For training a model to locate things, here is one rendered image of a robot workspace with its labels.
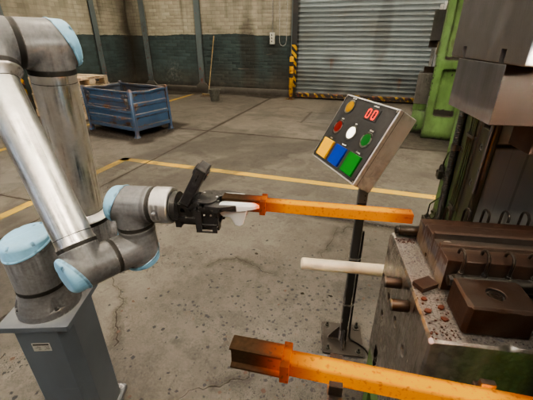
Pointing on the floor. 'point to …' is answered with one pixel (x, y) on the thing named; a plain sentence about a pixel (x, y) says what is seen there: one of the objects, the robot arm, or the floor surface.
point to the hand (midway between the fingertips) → (254, 201)
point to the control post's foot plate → (331, 339)
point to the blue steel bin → (128, 105)
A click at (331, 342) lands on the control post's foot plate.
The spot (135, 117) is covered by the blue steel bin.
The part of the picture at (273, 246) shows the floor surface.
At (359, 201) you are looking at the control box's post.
